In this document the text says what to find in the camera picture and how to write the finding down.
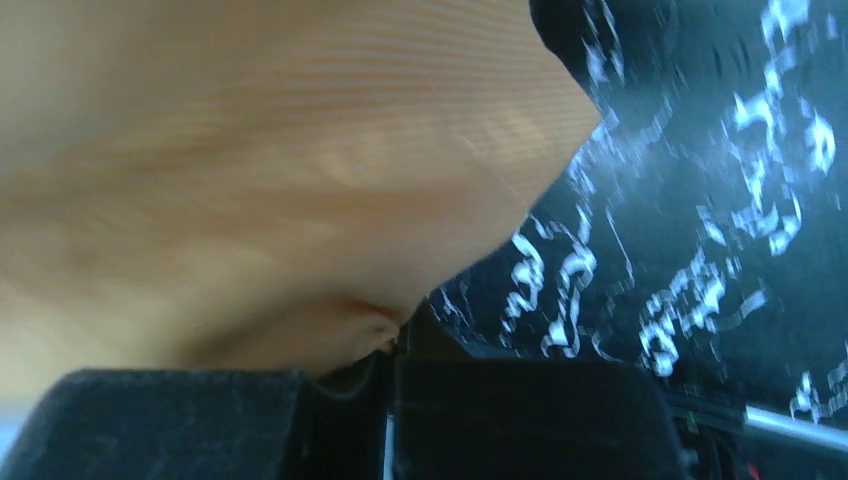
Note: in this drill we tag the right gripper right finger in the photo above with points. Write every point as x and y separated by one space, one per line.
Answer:
459 417

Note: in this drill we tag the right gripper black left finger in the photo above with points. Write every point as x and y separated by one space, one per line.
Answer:
168 424

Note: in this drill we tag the orange printed pillowcase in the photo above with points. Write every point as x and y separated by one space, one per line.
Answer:
258 184

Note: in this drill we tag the aluminium frame rail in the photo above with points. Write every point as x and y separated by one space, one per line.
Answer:
779 428

